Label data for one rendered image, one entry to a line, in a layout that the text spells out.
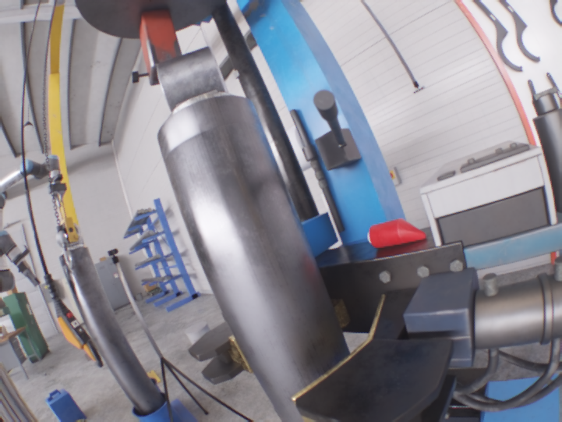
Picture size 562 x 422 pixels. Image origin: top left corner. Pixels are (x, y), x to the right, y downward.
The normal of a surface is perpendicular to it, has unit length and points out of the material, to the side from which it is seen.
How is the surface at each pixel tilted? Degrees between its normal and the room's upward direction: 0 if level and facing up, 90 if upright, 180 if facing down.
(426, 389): 0
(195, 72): 110
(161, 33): 90
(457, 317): 90
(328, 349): 90
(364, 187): 90
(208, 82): 127
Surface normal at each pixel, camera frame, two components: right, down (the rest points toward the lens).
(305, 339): 0.31, -0.11
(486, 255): -0.67, 0.27
